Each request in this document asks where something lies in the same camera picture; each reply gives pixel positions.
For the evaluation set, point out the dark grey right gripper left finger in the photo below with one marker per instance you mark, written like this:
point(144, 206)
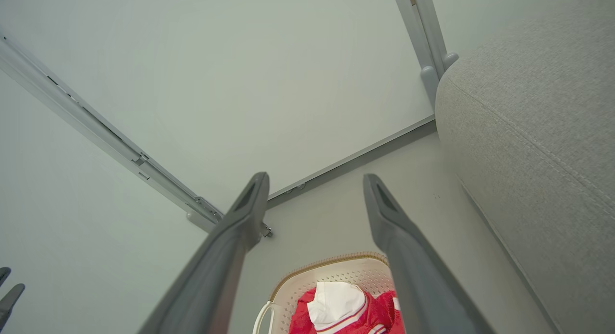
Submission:
point(211, 276)

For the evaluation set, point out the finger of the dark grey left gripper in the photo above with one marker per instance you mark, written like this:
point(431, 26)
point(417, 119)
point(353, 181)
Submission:
point(4, 274)
point(10, 300)

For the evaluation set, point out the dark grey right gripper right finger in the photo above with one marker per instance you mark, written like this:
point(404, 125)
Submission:
point(423, 286)

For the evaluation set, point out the red jacket with white lining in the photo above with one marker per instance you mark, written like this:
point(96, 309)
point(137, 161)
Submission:
point(307, 319)

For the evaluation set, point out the grey fabric sofa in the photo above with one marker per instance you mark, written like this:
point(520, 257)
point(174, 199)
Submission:
point(528, 132)

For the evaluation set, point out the cream perforated laundry basket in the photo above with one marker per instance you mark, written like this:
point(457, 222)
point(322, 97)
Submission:
point(346, 271)

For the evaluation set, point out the dark grey baseboard strip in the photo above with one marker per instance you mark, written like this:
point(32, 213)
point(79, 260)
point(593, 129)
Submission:
point(355, 163)

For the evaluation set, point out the grey metal frame rail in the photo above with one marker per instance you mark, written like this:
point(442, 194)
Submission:
point(96, 125)

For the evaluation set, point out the grey metal frame post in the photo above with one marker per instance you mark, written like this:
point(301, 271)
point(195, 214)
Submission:
point(423, 36)

